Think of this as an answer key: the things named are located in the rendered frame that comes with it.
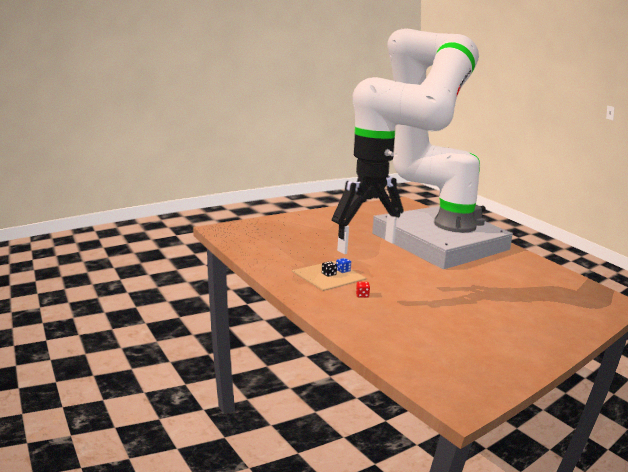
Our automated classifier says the tan square mat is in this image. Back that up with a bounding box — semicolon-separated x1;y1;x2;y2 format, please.
292;264;366;291

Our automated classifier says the black die with white pips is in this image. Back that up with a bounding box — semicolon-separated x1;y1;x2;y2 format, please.
321;261;337;277

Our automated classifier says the blue die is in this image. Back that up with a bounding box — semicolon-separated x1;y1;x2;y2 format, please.
336;258;351;273

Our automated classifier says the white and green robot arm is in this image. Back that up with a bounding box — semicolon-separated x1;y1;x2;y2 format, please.
353;29;486;233

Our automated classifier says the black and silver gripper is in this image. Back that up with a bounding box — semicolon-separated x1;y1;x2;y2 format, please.
332;159;404;254

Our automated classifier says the red die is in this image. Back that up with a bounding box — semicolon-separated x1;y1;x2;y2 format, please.
356;282;370;297

